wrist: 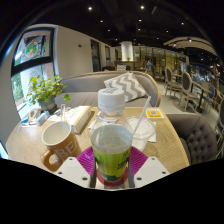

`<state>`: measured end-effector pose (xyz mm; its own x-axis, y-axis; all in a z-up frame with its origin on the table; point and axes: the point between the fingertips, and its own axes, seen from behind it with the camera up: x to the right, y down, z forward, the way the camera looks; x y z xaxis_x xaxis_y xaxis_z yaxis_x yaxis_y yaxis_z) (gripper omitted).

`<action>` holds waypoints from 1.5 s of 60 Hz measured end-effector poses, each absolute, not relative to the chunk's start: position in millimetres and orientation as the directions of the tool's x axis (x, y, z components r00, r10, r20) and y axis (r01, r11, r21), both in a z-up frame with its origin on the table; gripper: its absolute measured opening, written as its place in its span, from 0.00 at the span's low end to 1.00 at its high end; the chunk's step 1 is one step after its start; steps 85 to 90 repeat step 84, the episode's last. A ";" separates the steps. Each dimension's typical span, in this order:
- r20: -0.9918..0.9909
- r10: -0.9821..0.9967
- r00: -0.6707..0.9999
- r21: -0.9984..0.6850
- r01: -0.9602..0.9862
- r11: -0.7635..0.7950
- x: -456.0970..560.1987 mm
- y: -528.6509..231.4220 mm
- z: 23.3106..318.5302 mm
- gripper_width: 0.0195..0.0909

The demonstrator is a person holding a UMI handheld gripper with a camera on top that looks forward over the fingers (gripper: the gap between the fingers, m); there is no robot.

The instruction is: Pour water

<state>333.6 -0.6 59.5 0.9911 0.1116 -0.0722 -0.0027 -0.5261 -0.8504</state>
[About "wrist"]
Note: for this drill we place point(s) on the brown ceramic mug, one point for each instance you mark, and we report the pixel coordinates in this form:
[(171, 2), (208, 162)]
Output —
[(63, 145)]

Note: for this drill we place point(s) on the white paper napkin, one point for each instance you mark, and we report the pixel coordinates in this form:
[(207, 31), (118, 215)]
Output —
[(153, 136)]

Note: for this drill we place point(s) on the group of ceiling lights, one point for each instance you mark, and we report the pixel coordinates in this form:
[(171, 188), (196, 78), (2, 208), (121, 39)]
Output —
[(142, 7)]

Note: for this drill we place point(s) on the grey white chevron pillow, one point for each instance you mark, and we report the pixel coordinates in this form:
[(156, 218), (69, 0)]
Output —
[(126, 85)]

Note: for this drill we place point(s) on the white menu booklet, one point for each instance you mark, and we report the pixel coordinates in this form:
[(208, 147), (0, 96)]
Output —
[(78, 115)]

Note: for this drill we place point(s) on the small blue carton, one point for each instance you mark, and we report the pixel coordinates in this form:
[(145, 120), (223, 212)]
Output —
[(43, 117)]

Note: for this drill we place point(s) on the green potted plant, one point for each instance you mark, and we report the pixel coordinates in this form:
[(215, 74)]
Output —
[(45, 90)]

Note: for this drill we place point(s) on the grey tufted armchair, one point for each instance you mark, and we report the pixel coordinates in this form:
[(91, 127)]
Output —
[(200, 136)]

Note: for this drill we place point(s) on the group of dining chairs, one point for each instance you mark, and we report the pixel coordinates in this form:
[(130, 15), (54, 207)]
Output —
[(186, 86)]

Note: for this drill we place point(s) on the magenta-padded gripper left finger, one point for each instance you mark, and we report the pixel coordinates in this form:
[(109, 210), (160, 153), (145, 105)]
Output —
[(76, 171)]

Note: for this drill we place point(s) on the dark-framed decorated window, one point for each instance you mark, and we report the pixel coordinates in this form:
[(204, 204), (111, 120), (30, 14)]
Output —
[(33, 50)]

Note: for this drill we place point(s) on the clear green-labelled drink bottle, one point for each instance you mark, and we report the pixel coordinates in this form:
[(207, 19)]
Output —
[(111, 146)]

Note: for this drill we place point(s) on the clear plastic cup with straw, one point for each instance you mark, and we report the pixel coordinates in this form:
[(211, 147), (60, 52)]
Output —
[(141, 128)]

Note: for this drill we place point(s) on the grey curved sofa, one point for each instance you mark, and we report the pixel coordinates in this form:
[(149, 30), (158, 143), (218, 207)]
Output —
[(83, 86)]

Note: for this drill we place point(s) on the yellow table card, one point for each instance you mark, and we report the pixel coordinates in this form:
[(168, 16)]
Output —
[(154, 113)]

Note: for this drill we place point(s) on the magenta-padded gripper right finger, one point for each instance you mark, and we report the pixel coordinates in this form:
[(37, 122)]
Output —
[(150, 170)]

